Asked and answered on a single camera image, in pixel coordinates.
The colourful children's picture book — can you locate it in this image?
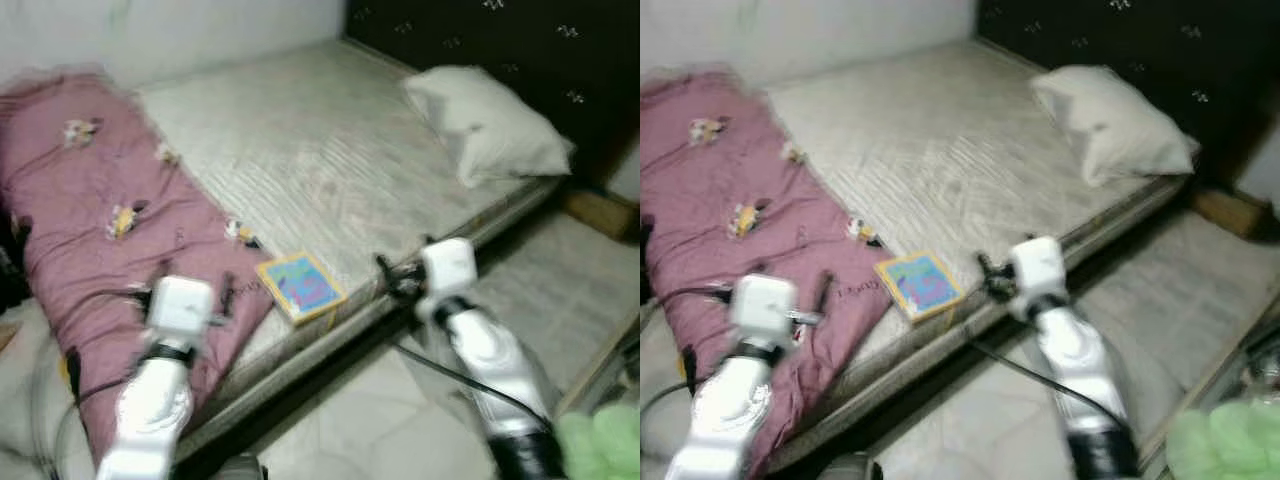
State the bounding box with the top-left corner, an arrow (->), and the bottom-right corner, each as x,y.
875,250 -> 968,323
255,252 -> 349,326

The white pillow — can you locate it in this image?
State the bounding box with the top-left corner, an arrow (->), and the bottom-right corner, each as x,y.
1030,65 -> 1199,189
402,66 -> 576,189

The white quilted patterned mattress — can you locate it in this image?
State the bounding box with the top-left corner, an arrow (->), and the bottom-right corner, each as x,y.
135,38 -> 571,461
765,38 -> 1196,471

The purple blanket with cartoon patches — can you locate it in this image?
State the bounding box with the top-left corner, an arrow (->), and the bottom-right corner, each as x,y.
0,70 -> 276,466
640,70 -> 906,476

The brown woven wooden box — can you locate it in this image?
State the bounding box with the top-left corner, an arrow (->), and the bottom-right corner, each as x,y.
565,185 -> 641,241
1190,185 -> 1271,241

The dark tufted fabric headboard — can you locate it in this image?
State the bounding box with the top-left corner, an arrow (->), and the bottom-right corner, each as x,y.
345,0 -> 641,181
975,0 -> 1280,186

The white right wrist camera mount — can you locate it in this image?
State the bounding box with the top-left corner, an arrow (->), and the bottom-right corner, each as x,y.
1010,236 -> 1068,299
420,238 -> 478,301

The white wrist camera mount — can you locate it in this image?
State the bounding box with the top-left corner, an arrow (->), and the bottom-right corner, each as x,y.
420,238 -> 478,301
730,275 -> 801,346
147,276 -> 216,346
1010,236 -> 1068,299

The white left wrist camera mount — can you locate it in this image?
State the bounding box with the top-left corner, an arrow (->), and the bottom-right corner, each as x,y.
147,276 -> 216,346
730,275 -> 801,346

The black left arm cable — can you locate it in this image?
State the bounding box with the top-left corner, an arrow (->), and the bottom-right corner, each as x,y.
645,288 -> 736,401
55,288 -> 151,401

